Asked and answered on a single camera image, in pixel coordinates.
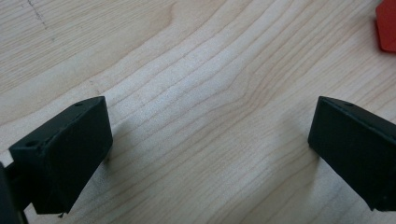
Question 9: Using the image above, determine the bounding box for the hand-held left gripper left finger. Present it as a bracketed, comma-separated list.
[8, 95, 114, 216]

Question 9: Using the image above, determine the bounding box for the red toy brick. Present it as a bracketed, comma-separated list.
[375, 0, 396, 53]

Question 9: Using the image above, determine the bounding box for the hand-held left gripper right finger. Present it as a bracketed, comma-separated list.
[307, 95, 396, 213]

